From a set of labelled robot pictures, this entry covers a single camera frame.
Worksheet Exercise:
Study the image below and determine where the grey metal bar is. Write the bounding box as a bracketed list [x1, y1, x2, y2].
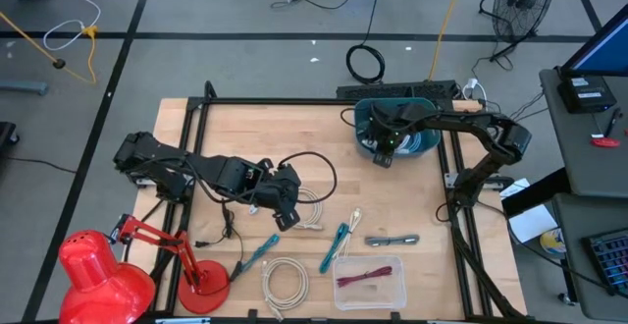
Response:
[0, 77, 49, 96]

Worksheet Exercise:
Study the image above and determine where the clear plastic container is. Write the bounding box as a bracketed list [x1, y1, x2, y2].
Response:
[332, 254, 408, 312]

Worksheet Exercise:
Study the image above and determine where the magenta braided USB cable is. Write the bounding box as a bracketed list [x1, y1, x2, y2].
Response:
[336, 265, 394, 289]

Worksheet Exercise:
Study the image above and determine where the yellow floor cord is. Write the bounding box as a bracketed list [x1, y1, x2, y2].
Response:
[0, 12, 99, 85]

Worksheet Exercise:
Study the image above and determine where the cream short cable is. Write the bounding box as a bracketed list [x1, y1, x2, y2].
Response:
[338, 207, 364, 259]

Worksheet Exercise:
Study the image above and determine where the yellow hanging cord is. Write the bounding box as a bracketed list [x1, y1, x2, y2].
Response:
[429, 0, 468, 81]

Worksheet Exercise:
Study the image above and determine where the black pen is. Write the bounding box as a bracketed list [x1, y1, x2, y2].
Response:
[603, 107, 622, 138]

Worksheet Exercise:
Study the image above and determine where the red desk lamp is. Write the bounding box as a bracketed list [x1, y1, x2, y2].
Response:
[57, 213, 232, 324]

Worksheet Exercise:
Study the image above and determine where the black coiled floor cable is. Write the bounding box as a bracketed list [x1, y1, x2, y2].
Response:
[344, 0, 388, 86]

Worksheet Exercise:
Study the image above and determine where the grey braided cable bundle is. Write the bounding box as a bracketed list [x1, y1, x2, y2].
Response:
[364, 234, 422, 247]

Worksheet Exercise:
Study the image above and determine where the black power strip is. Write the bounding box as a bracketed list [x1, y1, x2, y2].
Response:
[336, 80, 460, 101]

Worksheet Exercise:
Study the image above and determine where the white power plug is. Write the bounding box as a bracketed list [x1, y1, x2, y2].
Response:
[462, 77, 488, 100]

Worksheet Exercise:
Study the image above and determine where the white floor cable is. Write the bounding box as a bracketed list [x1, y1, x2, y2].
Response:
[42, 0, 102, 52]

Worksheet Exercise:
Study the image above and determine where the grey desk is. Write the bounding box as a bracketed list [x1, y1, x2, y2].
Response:
[551, 193, 628, 323]
[538, 67, 628, 198]

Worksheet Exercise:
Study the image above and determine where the round yellow blue disc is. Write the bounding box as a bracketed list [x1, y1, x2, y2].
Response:
[539, 228, 568, 257]

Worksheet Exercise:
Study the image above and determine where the black box device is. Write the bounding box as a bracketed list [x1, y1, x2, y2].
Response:
[557, 75, 618, 115]

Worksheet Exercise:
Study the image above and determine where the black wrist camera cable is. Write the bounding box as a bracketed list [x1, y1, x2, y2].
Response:
[277, 150, 339, 205]

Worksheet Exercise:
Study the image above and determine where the beige cable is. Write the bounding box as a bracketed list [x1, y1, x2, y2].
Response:
[260, 256, 311, 323]
[293, 186, 325, 231]

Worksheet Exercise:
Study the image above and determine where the teal plastic bin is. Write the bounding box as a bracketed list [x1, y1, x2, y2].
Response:
[353, 96, 442, 161]

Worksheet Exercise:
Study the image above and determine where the light blue cable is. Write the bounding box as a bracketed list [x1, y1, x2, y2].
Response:
[401, 132, 424, 154]

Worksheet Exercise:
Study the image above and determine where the teal braided cable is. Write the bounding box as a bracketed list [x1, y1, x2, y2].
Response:
[243, 235, 281, 272]
[318, 222, 350, 275]

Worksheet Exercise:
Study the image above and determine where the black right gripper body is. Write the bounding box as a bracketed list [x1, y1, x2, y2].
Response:
[367, 101, 428, 154]

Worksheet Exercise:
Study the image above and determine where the red flat object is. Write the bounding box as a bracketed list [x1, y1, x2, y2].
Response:
[590, 136, 622, 149]

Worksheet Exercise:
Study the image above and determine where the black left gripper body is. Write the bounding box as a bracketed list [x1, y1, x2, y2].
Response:
[249, 164, 303, 217]

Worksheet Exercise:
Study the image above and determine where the computer monitor blue screen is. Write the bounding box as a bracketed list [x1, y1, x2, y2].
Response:
[558, 2, 628, 79]

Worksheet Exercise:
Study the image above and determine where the white paper sheet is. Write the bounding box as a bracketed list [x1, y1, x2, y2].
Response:
[507, 203, 559, 244]
[498, 177, 532, 198]

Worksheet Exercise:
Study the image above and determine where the black aluminium table frame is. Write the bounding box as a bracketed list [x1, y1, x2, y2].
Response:
[146, 81, 529, 324]

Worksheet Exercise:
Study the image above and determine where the black lamp cord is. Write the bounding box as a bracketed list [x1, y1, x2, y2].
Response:
[193, 204, 246, 282]

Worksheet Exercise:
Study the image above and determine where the keyboard with coloured keys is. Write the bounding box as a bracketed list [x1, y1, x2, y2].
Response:
[581, 228, 628, 297]

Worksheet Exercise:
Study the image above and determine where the black floor fan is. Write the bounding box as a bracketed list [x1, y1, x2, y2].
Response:
[478, 0, 558, 63]

